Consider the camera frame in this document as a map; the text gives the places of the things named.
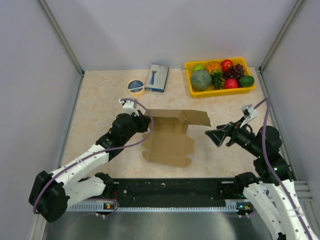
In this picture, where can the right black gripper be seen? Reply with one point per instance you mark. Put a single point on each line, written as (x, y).
(231, 129)

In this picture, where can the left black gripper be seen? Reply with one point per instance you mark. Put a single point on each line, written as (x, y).
(143, 120)

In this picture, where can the brown cardboard paper box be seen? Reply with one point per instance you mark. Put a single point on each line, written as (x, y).
(169, 143)

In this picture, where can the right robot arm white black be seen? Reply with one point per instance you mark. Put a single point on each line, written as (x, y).
(272, 193)

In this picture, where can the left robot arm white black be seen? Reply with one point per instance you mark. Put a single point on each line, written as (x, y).
(53, 192)

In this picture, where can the yellow masking tape roll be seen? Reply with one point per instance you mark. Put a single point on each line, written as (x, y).
(136, 87)

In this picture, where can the razor in blue package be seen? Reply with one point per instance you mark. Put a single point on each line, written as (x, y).
(157, 78)

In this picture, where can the small pineapple green leaves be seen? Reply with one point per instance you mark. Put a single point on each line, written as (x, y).
(217, 80)

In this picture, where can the red apple front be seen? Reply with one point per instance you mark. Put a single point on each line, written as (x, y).
(231, 83)

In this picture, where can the red apple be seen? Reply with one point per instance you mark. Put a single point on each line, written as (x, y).
(226, 64)
(231, 83)

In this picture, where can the green round melon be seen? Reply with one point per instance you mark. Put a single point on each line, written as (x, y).
(201, 80)

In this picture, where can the green avocado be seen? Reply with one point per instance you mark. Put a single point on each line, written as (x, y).
(247, 81)

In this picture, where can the dark purple grape bunch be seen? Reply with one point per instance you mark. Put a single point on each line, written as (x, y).
(234, 72)

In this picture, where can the small green apple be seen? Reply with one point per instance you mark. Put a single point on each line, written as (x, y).
(198, 67)

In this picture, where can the red apple back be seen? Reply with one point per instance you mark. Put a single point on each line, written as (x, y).
(226, 64)

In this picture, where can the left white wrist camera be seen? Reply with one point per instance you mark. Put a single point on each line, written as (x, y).
(129, 106)

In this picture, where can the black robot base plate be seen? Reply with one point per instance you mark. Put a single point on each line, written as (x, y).
(171, 192)

